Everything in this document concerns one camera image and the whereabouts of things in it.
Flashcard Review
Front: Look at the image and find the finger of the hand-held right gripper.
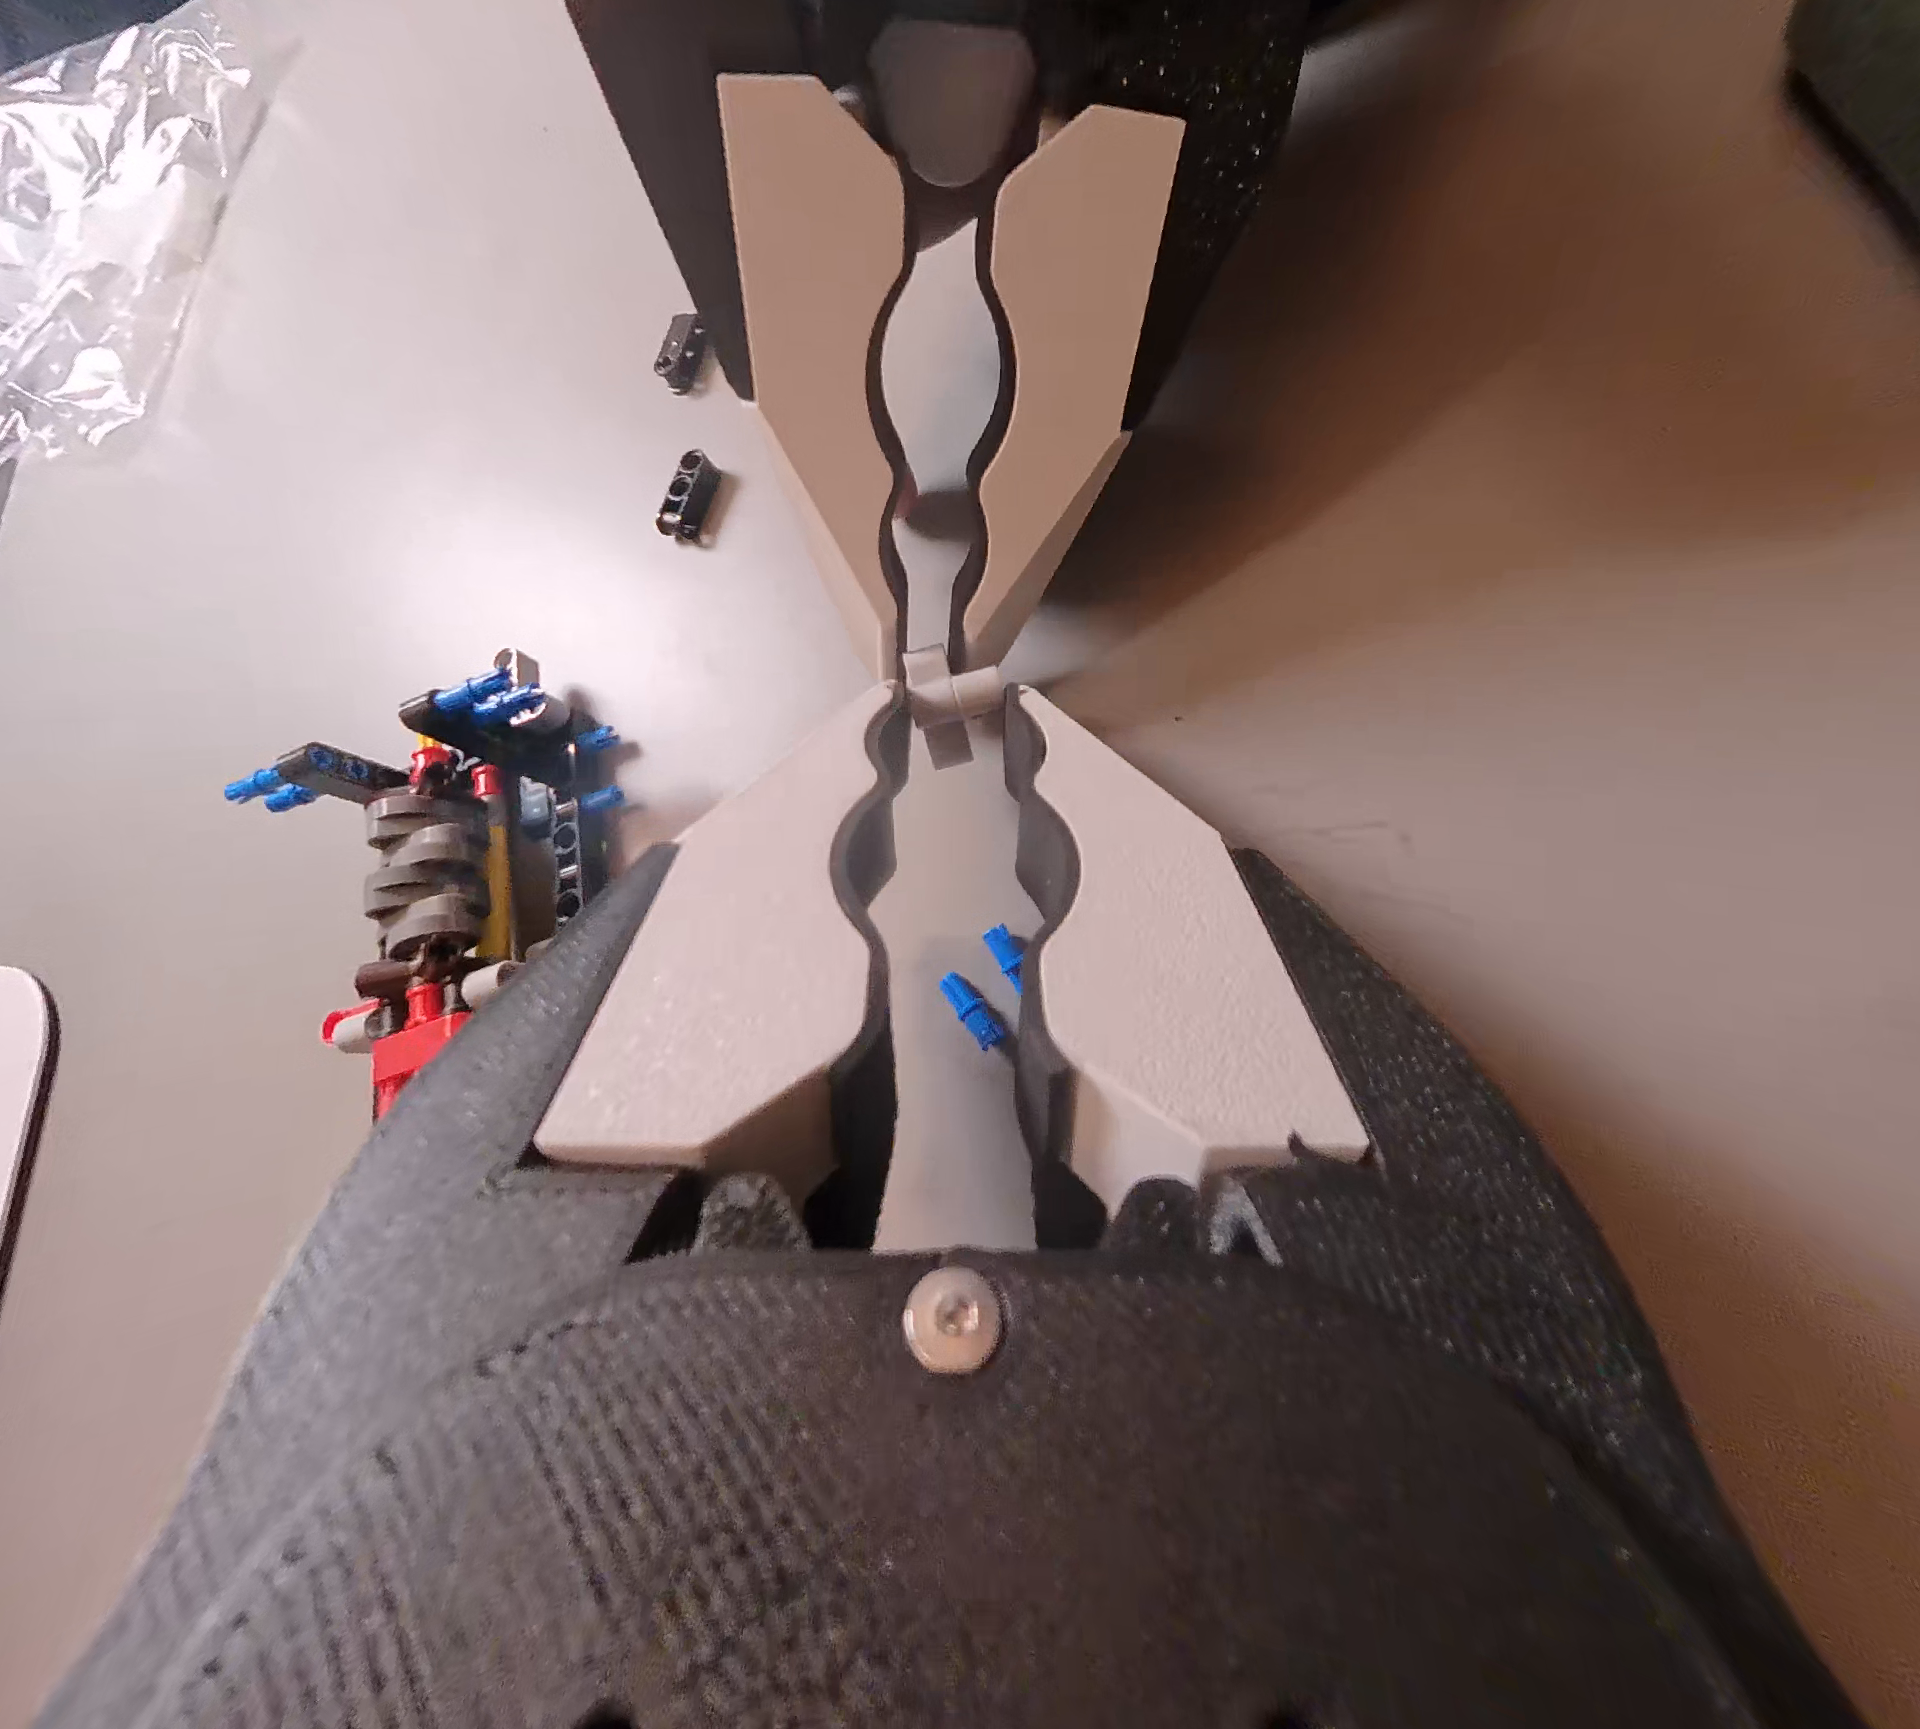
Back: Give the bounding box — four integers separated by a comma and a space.
947, 101, 1190, 672
716, 72, 920, 685

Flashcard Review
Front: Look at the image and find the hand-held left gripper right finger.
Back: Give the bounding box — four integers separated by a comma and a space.
1003, 682, 1373, 1228

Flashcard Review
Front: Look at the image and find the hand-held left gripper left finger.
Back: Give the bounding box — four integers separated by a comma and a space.
529, 682, 902, 1220

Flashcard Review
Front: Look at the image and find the light grey lego connector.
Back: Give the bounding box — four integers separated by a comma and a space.
899, 640, 1003, 770

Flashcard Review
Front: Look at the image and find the partly built lego chassis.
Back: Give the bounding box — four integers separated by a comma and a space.
224, 648, 624, 1123

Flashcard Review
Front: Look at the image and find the clear plastic bag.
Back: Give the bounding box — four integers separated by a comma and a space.
0, 0, 302, 470

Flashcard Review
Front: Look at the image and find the white book stand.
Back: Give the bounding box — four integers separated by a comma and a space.
0, 964, 60, 1297

